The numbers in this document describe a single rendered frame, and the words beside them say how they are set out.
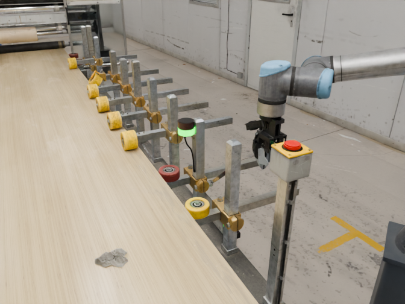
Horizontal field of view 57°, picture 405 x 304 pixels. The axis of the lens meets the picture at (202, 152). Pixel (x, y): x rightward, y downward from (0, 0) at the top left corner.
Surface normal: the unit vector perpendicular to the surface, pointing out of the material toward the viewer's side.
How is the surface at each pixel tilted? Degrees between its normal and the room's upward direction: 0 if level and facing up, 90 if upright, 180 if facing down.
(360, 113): 90
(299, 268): 0
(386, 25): 90
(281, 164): 90
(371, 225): 0
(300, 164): 90
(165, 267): 0
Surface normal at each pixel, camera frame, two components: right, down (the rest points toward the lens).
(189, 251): 0.00, -0.89
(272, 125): -0.88, 0.21
